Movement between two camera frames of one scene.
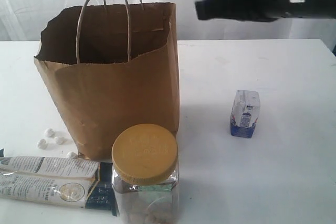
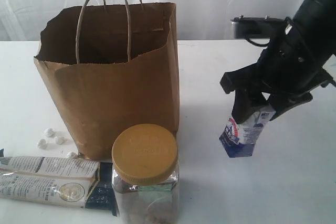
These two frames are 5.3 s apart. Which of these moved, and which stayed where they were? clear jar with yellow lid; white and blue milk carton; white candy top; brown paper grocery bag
Moved: white and blue milk carton
Stayed: white candy top; clear jar with yellow lid; brown paper grocery bag
